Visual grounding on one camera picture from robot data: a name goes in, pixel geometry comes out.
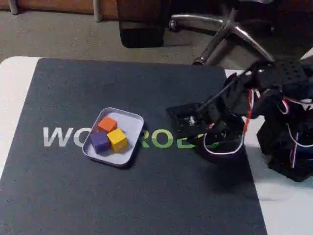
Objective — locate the black camera mount frame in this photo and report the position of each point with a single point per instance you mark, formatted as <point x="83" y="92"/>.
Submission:
<point x="178" y="117"/>

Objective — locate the dark brown furniture piece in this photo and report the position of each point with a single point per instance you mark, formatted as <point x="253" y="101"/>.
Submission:
<point x="139" y="24"/>

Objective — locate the brown wooden furniture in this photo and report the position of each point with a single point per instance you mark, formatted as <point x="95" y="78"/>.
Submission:
<point x="49" y="5"/>

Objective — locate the purple wooden block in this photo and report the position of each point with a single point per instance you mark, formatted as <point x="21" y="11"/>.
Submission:
<point x="100" y="143"/>

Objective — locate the chrome office chair base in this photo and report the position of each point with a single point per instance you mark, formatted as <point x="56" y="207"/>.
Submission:
<point x="195" y="18"/>

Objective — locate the orange wooden block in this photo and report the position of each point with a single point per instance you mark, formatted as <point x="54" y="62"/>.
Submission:
<point x="107" y="124"/>

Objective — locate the black mat with lettering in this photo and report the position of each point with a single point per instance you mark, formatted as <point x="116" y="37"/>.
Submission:
<point x="122" y="195"/>

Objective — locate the grey metal leg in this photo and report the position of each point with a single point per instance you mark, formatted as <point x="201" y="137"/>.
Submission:
<point x="13" y="6"/>
<point x="97" y="11"/>

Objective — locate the lavender rectangular tray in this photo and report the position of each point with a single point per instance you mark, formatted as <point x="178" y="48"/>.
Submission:
<point x="129" y="122"/>

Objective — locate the yellow wooden block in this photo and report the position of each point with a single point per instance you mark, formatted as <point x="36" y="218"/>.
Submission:
<point x="117" y="140"/>

